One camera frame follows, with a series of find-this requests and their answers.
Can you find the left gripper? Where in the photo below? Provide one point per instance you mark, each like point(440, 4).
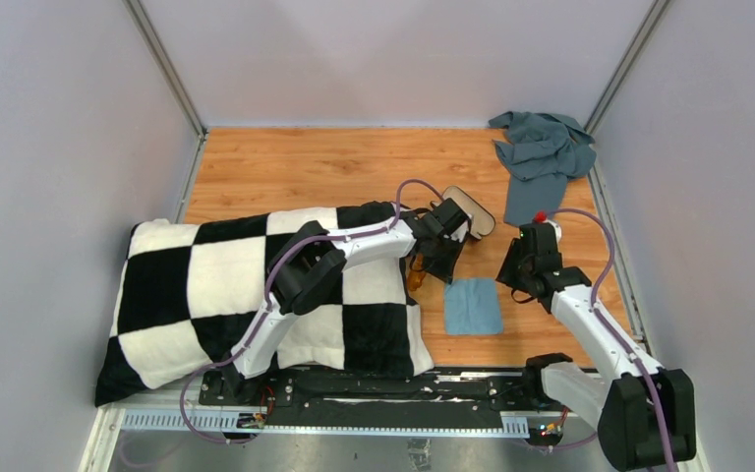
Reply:
point(445, 271)

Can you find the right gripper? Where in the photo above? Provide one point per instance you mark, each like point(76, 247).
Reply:
point(507, 274)

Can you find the orange sunglasses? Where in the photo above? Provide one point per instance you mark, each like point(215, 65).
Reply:
point(416, 274)

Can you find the small blue cleaning cloth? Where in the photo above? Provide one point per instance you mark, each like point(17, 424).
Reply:
point(471, 307)

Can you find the black glasses case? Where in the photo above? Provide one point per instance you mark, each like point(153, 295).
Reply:
point(482, 222)

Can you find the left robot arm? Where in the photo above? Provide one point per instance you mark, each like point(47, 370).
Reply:
point(304, 272)

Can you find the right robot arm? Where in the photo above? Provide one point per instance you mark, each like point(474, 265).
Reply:
point(643, 413)

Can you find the grey-blue crumpled cloth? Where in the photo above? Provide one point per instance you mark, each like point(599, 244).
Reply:
point(542, 153)

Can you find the black white checkered pillow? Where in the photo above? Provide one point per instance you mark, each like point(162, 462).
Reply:
point(189, 292)

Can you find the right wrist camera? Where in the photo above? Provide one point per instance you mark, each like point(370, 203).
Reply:
point(542, 217)

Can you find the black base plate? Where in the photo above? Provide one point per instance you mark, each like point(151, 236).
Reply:
point(446, 396)

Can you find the white slotted cable duct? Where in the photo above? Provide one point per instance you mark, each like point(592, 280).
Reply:
point(508, 426)

